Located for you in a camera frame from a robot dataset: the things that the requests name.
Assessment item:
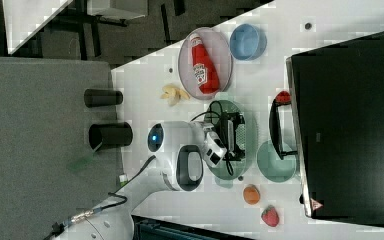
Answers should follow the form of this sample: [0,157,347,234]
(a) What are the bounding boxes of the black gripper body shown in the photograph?
[218,112,245,161]

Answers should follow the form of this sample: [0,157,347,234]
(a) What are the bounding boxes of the green plastic strainer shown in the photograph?
[204,100,258,180]

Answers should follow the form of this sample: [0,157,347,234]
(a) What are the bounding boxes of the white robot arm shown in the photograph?
[46,111,245,240]

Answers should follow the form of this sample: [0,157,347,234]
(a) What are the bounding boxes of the red ketchup bottle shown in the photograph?
[189,33,220,94]

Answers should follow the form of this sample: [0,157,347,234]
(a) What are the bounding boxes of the green round bowl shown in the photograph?
[257,140,298,183]

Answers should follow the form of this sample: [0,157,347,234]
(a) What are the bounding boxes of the red strawberry toy back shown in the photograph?
[275,91,291,104]

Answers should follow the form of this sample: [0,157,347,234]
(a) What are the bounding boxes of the red strawberry toy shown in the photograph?
[275,91,291,104]
[261,205,279,227]

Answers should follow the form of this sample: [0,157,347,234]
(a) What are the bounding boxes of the purple round plate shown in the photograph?
[178,27,233,100]

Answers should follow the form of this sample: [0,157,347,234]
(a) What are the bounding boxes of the orange toy fruit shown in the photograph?
[243,185,261,205]

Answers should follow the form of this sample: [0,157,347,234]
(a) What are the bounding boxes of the blue round bowl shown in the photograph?
[229,24,267,61]

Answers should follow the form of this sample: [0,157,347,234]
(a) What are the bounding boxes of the red strawberry toy front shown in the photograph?
[261,205,279,227]

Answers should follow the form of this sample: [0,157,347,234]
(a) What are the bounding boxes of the black toaster oven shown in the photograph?
[269,31,384,227]

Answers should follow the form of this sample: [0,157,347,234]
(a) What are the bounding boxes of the black cylinder large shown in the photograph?
[88,122,133,151]

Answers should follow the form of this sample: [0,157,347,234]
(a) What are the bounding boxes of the black cylinder small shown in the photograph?
[84,89,123,108]

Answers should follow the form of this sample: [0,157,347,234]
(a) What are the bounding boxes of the grey foam board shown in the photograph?
[0,57,120,240]

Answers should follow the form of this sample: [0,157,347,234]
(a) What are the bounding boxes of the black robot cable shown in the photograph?
[43,155,157,240]

